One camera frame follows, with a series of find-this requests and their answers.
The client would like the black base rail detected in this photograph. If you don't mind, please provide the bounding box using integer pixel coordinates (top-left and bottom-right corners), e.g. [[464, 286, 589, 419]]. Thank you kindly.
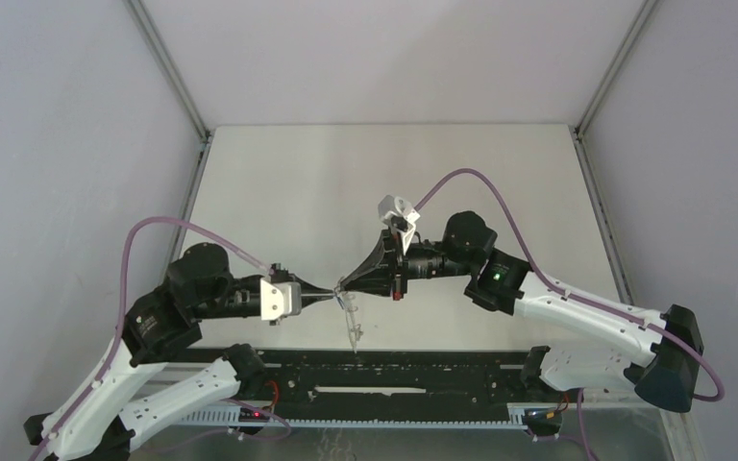
[[171, 346, 583, 425]]

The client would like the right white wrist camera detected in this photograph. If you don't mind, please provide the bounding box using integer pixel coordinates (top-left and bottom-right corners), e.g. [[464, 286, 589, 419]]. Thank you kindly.
[[378, 195, 420, 255]]

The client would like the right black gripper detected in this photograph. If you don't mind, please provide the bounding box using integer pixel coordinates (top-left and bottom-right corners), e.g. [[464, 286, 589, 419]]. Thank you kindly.
[[341, 225, 475, 302]]

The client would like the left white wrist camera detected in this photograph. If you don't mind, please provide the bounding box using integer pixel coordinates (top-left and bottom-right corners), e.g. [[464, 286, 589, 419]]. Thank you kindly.
[[259, 278, 301, 322]]

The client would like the purple cable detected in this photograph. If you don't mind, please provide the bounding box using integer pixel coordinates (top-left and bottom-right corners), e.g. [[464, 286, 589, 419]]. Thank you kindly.
[[414, 167, 726, 461], [28, 216, 294, 461]]

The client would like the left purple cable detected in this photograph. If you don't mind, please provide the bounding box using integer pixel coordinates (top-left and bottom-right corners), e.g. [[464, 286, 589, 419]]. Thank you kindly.
[[28, 216, 294, 461]]

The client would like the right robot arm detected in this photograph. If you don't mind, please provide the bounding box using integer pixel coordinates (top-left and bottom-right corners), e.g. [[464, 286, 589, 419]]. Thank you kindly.
[[338, 211, 704, 413]]

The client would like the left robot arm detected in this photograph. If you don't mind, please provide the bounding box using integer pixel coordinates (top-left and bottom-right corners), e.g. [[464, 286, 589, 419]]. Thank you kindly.
[[23, 243, 333, 460]]

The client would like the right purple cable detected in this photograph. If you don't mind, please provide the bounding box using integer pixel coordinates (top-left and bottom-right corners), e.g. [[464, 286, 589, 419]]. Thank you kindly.
[[414, 167, 726, 461]]

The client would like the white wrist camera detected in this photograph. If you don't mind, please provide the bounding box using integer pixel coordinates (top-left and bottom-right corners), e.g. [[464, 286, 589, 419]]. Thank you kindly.
[[378, 195, 420, 255], [259, 278, 301, 322]]

